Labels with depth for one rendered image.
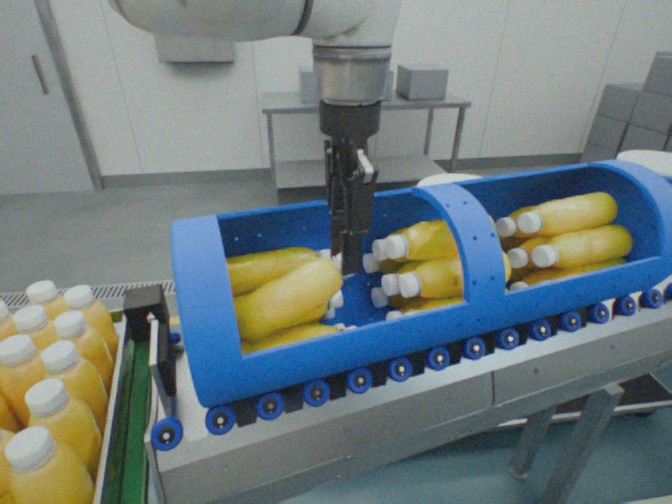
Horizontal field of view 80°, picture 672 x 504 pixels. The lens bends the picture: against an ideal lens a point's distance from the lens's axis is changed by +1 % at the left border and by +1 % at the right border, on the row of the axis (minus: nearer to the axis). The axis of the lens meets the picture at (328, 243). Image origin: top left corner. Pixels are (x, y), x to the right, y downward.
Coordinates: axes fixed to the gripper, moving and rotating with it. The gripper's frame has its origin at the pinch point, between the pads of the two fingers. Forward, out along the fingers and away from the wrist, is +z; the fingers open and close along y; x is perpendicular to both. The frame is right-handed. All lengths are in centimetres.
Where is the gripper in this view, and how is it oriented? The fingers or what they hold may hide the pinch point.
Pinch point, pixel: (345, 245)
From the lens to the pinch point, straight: 58.0
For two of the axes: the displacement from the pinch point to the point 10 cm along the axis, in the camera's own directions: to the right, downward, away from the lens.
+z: 0.0, 8.7, 5.0
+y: -3.3, -4.7, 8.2
